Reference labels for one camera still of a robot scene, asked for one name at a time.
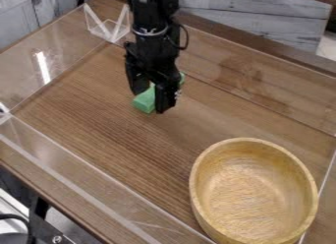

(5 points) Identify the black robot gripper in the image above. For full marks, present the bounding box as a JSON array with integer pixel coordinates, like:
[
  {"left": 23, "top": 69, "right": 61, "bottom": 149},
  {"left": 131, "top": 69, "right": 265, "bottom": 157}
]
[{"left": 124, "top": 25, "right": 183, "bottom": 113}]

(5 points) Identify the green rectangular block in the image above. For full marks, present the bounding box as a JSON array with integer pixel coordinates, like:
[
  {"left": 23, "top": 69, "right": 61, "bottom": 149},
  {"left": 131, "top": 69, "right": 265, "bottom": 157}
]
[{"left": 132, "top": 72, "right": 185, "bottom": 114}]

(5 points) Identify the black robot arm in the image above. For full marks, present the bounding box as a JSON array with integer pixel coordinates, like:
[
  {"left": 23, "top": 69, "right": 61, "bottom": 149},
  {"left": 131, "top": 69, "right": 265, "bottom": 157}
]
[{"left": 124, "top": 0, "right": 189, "bottom": 113}]

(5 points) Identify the brown wooden bowl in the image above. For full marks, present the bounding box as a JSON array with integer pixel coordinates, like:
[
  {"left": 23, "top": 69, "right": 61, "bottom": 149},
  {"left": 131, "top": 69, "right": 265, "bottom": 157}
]
[{"left": 189, "top": 138, "right": 319, "bottom": 244}]

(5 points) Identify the clear acrylic corner bracket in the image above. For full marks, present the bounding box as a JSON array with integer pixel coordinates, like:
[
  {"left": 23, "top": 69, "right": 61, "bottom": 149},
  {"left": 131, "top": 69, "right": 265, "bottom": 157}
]
[{"left": 83, "top": 4, "right": 131, "bottom": 43}]

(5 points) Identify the clear acrylic tray wall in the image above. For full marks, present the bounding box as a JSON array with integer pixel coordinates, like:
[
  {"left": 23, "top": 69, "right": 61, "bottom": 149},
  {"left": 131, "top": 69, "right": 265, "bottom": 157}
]
[{"left": 0, "top": 103, "right": 213, "bottom": 244}]

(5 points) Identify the black metal table frame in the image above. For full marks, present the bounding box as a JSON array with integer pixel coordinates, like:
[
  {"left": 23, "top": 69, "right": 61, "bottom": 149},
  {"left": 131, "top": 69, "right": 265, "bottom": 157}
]
[{"left": 28, "top": 196, "right": 88, "bottom": 244}]

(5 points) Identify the black cable lower left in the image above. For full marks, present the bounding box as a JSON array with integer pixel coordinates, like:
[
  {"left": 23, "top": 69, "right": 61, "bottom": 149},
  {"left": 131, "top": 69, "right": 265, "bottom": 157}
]
[{"left": 0, "top": 213, "right": 37, "bottom": 244}]

